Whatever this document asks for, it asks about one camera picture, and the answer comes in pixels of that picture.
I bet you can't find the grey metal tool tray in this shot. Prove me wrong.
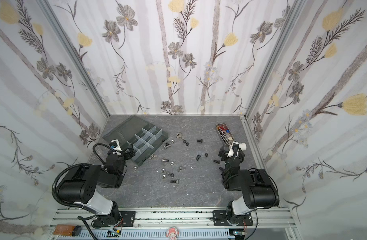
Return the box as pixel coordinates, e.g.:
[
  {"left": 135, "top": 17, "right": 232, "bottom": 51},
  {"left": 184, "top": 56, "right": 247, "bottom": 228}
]
[{"left": 215, "top": 124, "right": 235, "bottom": 146}]

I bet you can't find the orange brown board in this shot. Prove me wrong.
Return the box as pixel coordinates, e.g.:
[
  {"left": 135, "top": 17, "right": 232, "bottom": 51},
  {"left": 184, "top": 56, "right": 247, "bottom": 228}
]
[{"left": 52, "top": 225, "right": 82, "bottom": 237}]

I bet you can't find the pink doll figure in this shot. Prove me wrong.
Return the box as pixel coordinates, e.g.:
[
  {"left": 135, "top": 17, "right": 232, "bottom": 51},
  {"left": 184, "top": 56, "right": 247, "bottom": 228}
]
[{"left": 166, "top": 227, "right": 179, "bottom": 240}]

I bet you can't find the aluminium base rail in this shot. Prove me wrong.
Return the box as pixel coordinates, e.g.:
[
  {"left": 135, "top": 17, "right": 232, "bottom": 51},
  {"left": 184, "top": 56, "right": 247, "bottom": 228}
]
[{"left": 48, "top": 206, "right": 301, "bottom": 240}]

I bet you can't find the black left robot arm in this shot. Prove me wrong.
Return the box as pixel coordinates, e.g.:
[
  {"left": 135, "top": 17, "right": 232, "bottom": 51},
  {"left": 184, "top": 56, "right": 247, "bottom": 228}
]
[{"left": 51, "top": 140, "right": 137, "bottom": 229}]

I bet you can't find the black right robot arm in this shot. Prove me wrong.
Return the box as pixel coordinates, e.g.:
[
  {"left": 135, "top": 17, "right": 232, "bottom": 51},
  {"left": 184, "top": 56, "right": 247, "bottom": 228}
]
[{"left": 213, "top": 142, "right": 280, "bottom": 227}]

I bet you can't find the steel wing nut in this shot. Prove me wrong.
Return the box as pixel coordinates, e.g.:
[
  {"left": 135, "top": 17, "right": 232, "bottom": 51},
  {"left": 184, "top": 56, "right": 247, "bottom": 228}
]
[
  {"left": 177, "top": 166, "right": 186, "bottom": 172},
  {"left": 176, "top": 133, "right": 185, "bottom": 140}
]

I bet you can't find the steel wing nut far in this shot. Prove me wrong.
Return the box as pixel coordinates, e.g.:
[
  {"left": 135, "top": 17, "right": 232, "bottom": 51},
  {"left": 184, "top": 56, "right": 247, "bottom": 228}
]
[{"left": 176, "top": 133, "right": 185, "bottom": 140}]

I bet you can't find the steel wing nut centre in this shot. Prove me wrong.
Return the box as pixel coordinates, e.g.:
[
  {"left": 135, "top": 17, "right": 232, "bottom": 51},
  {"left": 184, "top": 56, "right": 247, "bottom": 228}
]
[{"left": 177, "top": 166, "right": 186, "bottom": 172}]

